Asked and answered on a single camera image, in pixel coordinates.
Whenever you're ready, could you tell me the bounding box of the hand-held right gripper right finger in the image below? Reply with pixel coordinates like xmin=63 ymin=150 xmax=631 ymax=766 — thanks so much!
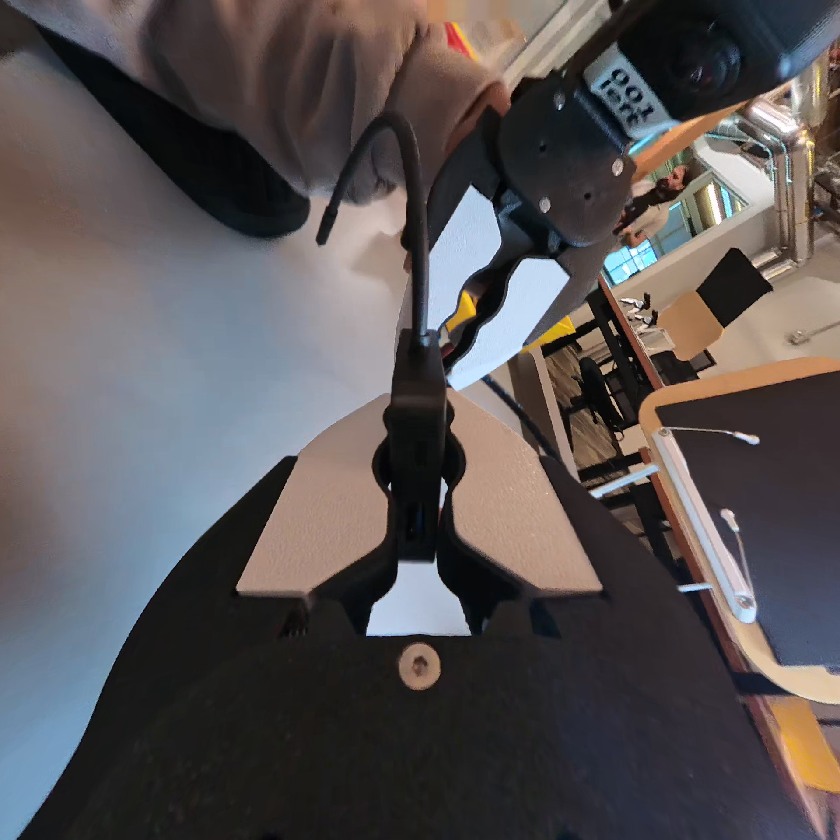
xmin=437 ymin=392 xmax=605 ymax=635

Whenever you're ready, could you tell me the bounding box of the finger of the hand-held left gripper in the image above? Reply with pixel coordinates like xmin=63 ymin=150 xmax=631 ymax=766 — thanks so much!
xmin=446 ymin=257 xmax=572 ymax=392
xmin=425 ymin=185 xmax=519 ymax=332

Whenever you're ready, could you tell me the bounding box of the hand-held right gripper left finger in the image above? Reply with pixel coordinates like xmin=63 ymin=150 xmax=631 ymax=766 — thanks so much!
xmin=235 ymin=394 xmax=400 ymax=635

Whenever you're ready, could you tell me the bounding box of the small black adapter box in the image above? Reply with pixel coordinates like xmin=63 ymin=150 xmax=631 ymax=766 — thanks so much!
xmin=382 ymin=328 xmax=450 ymax=565

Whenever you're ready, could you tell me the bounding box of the person's left forearm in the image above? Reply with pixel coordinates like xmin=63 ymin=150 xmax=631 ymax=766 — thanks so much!
xmin=0 ymin=0 xmax=506 ymax=204

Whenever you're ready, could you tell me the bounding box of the person's left hand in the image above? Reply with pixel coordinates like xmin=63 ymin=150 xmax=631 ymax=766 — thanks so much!
xmin=474 ymin=82 xmax=516 ymax=132

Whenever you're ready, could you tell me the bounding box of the black office chair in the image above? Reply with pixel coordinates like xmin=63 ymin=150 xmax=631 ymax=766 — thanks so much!
xmin=564 ymin=357 xmax=631 ymax=434

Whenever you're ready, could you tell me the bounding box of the tan and black panel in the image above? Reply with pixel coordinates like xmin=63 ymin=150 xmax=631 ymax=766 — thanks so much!
xmin=656 ymin=248 xmax=775 ymax=363

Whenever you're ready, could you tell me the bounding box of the black mesh wrist rest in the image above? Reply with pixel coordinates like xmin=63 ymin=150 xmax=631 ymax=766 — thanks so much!
xmin=36 ymin=26 xmax=311 ymax=238

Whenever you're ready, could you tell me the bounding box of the short black pigtail cable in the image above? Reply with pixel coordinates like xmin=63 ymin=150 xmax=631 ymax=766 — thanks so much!
xmin=315 ymin=113 xmax=434 ymax=342

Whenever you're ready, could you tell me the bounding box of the silver ventilation duct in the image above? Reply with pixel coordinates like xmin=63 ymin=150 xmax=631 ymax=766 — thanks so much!
xmin=705 ymin=59 xmax=840 ymax=277

